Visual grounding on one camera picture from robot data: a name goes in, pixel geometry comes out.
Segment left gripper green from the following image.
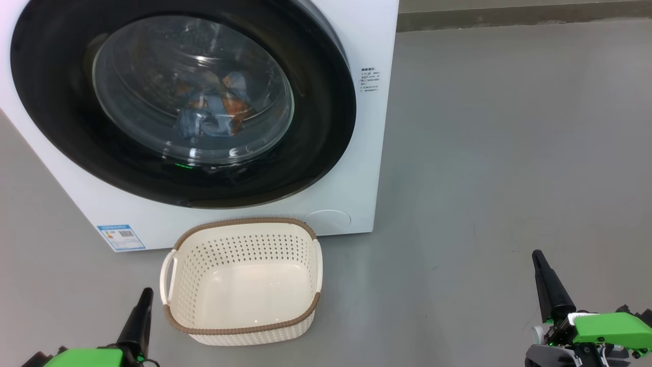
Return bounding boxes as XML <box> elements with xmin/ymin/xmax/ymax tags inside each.
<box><xmin>20</xmin><ymin>288</ymin><xmax>159</xmax><ymax>367</ymax></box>

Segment round white filter cover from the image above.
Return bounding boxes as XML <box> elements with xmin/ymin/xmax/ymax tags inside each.
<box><xmin>304</xmin><ymin>209</ymin><xmax>352</xmax><ymax>234</ymax></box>

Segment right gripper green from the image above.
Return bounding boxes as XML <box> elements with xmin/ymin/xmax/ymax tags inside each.
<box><xmin>525</xmin><ymin>250</ymin><xmax>652</xmax><ymax>367</ymax></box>

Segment blue garment with orange print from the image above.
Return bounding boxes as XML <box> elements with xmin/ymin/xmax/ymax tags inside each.
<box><xmin>188</xmin><ymin>71</ymin><xmax>255</xmax><ymax>125</ymax></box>

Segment blue energy label sticker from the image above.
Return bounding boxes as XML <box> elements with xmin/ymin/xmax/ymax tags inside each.
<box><xmin>97</xmin><ymin>224</ymin><xmax>146</xmax><ymax>252</ymax></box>

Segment clothes inside washer drum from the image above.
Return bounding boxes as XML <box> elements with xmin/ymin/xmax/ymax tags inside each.
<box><xmin>94</xmin><ymin>16</ymin><xmax>293</xmax><ymax>159</ymax></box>

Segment white front-load washing machine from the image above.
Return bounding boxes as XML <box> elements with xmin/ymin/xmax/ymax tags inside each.
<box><xmin>0</xmin><ymin>0</ymin><xmax>399</xmax><ymax>253</ymax></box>

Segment cream perforated laundry basket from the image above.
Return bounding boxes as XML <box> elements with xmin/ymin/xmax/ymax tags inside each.
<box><xmin>160</xmin><ymin>217</ymin><xmax>323</xmax><ymax>347</ymax></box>

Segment small printed text label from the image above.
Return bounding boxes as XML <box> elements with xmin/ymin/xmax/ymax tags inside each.
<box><xmin>361</xmin><ymin>67</ymin><xmax>380</xmax><ymax>93</ymax></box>

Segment black round washing machine door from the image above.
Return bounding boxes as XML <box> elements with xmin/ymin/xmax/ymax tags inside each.
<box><xmin>10</xmin><ymin>0</ymin><xmax>357</xmax><ymax>209</ymax></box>

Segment blue garment with white lining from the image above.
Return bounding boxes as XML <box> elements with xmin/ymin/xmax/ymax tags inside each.
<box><xmin>176</xmin><ymin>109</ymin><xmax>236</xmax><ymax>141</ymax></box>

